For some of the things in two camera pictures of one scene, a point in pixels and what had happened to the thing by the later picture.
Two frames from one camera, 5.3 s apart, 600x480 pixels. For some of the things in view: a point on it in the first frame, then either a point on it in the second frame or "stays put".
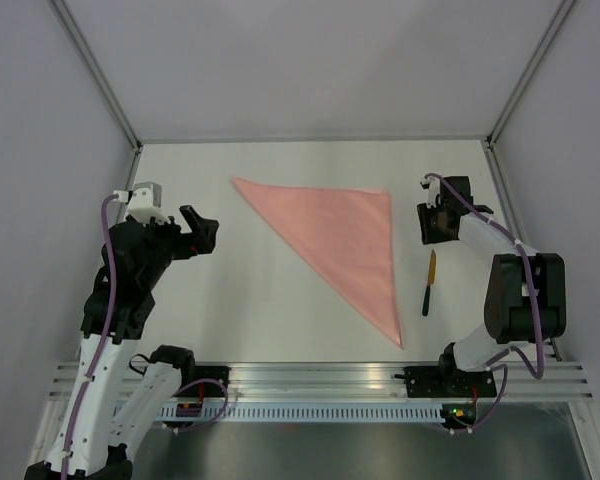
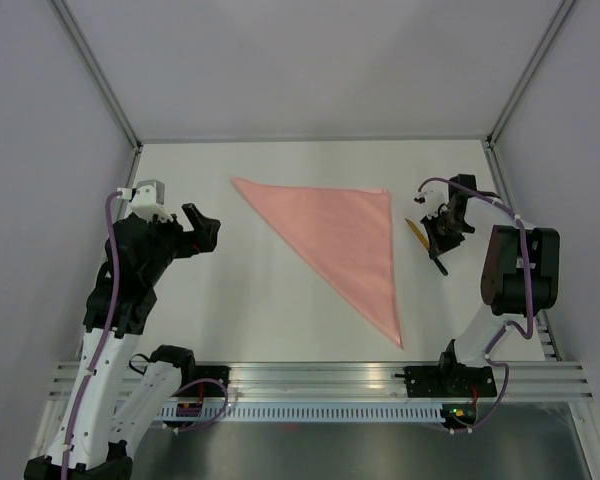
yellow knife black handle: [431, 281] -> [425, 241]
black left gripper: [202, 238] stays put
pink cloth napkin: [344, 235] stays put
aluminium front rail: [361, 383] stays put
